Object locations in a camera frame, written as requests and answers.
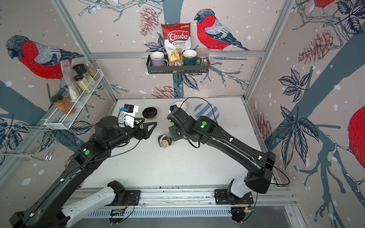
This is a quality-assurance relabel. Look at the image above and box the red Chuba chips bag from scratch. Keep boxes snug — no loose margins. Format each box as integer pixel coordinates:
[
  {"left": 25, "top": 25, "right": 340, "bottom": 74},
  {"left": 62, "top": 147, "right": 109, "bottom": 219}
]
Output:
[{"left": 162, "top": 23, "right": 191, "bottom": 66}]

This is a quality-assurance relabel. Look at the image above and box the black glazed bowl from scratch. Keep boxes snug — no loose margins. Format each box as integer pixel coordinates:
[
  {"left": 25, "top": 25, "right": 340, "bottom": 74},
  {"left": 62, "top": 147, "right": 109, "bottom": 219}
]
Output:
[{"left": 142, "top": 107, "right": 158, "bottom": 119}]

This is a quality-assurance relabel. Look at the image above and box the orange spice jar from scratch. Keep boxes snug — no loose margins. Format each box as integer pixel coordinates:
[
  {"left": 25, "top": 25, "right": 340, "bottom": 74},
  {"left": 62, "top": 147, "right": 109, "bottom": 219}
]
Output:
[{"left": 51, "top": 94, "right": 75, "bottom": 115}]

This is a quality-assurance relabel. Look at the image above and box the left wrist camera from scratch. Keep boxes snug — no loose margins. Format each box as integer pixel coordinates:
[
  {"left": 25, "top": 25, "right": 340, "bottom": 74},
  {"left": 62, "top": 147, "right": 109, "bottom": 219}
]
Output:
[{"left": 121, "top": 104, "right": 139, "bottom": 128}]

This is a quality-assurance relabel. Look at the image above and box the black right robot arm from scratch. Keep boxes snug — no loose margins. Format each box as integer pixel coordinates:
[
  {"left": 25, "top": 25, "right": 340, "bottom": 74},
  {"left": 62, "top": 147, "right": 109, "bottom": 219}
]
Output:
[{"left": 167, "top": 105, "right": 276, "bottom": 203}]

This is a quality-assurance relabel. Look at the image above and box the small glass spice jar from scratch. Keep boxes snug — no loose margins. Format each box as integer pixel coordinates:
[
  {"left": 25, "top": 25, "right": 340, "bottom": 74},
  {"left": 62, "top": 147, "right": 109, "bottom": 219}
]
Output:
[{"left": 85, "top": 62, "right": 100, "bottom": 81}]

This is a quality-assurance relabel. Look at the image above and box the black lid spice jar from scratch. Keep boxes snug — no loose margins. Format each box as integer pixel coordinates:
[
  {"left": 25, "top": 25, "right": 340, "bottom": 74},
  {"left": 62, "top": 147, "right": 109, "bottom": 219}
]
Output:
[{"left": 72, "top": 64, "right": 96, "bottom": 86}]

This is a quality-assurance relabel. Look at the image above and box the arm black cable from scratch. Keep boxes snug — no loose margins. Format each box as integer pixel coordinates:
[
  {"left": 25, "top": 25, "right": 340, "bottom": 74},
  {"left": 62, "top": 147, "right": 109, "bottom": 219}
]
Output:
[
  {"left": 179, "top": 96, "right": 290, "bottom": 186},
  {"left": 96, "top": 113, "right": 146, "bottom": 164}
]

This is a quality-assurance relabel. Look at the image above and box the pink lidded candy jar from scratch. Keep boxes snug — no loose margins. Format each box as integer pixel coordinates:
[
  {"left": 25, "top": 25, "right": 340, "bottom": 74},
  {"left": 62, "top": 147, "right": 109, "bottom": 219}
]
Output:
[{"left": 196, "top": 48, "right": 209, "bottom": 66}]

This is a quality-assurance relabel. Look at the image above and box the green mug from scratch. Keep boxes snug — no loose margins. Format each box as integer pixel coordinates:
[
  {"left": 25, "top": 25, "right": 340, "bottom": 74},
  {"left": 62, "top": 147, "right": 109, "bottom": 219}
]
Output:
[{"left": 183, "top": 49, "right": 197, "bottom": 66}]

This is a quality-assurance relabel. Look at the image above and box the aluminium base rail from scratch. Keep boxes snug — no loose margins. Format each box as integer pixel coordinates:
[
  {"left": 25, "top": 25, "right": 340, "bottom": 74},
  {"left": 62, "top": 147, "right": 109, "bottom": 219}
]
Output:
[{"left": 67, "top": 185, "right": 297, "bottom": 220}]

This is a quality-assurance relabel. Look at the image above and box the clear plastic bag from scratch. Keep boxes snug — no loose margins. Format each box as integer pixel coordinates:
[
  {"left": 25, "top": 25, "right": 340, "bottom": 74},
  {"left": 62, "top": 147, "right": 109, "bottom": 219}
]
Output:
[{"left": 60, "top": 60, "right": 81, "bottom": 101}]

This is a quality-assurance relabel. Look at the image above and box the beige spice jar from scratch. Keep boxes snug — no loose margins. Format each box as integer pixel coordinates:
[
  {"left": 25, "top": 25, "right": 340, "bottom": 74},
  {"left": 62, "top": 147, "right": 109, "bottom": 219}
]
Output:
[{"left": 74, "top": 74, "right": 92, "bottom": 93}]

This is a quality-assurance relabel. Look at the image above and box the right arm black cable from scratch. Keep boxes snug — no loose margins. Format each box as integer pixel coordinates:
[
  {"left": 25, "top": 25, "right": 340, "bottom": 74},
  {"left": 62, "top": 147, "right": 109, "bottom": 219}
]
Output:
[{"left": 179, "top": 96, "right": 290, "bottom": 186}]

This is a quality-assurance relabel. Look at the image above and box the white wire rack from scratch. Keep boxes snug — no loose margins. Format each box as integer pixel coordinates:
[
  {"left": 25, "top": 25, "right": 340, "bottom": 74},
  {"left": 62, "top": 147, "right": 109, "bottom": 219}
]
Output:
[{"left": 39, "top": 68, "right": 105, "bottom": 130}]

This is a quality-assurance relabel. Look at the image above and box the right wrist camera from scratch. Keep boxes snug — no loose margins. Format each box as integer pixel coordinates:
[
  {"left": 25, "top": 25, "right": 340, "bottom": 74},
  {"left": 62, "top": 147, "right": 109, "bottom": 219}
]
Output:
[{"left": 169, "top": 104, "right": 178, "bottom": 113}]

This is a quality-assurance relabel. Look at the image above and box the blue striped plate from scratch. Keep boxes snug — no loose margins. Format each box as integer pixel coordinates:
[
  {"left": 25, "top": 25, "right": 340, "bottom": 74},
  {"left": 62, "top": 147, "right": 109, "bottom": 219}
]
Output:
[{"left": 194, "top": 103, "right": 220, "bottom": 121}]

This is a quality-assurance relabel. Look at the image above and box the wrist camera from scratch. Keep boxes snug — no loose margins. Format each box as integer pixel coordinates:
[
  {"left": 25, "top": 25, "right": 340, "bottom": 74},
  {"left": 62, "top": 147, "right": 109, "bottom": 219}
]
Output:
[
  {"left": 121, "top": 104, "right": 139, "bottom": 128},
  {"left": 169, "top": 104, "right": 178, "bottom": 113}
]

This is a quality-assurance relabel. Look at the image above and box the black wall shelf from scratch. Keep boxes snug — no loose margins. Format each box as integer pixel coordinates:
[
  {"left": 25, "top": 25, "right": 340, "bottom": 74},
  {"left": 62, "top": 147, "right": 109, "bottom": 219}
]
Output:
[{"left": 146, "top": 55, "right": 210, "bottom": 74}]

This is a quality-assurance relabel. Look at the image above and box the white ceramic bowl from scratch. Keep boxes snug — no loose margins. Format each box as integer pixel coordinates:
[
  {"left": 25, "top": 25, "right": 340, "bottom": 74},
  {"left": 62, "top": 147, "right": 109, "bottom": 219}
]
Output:
[{"left": 173, "top": 101, "right": 187, "bottom": 111}]

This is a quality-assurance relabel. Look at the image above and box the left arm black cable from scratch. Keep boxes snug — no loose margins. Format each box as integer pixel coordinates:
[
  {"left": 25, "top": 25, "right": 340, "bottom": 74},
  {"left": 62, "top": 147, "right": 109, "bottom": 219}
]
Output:
[{"left": 96, "top": 113, "right": 146, "bottom": 164}]

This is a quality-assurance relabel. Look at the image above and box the purple mug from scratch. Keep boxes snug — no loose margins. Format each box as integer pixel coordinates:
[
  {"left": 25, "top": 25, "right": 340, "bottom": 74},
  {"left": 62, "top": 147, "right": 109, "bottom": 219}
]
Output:
[{"left": 150, "top": 51, "right": 169, "bottom": 67}]

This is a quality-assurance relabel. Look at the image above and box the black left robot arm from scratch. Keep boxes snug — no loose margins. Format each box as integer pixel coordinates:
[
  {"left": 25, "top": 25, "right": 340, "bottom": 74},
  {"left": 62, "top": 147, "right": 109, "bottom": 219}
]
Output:
[{"left": 9, "top": 116, "right": 157, "bottom": 228}]

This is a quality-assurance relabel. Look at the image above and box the plush doll keychain decoration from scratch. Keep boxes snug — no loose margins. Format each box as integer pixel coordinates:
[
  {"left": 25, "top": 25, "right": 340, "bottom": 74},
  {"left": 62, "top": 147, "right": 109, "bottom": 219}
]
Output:
[{"left": 158, "top": 134, "right": 172, "bottom": 148}]

